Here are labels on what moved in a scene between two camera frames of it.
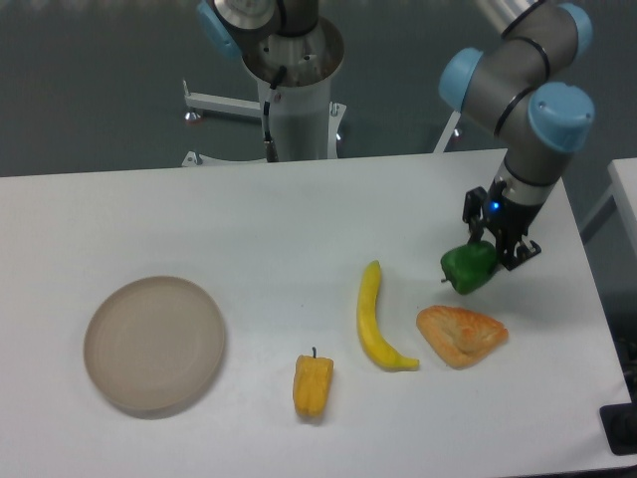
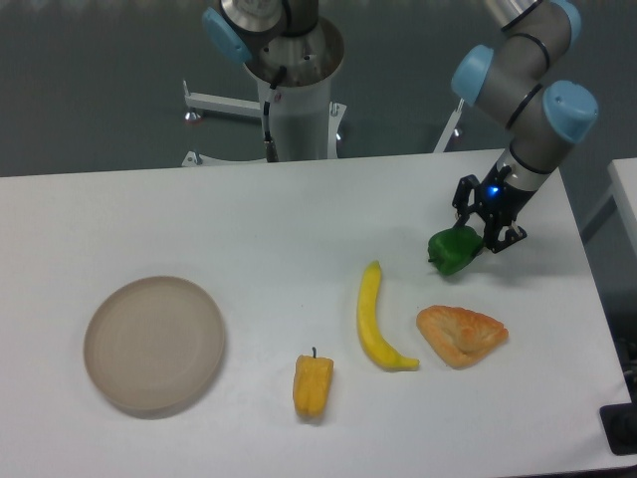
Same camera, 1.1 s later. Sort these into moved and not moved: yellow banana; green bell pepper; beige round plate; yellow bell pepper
Moved: green bell pepper
Not moved: yellow banana; yellow bell pepper; beige round plate
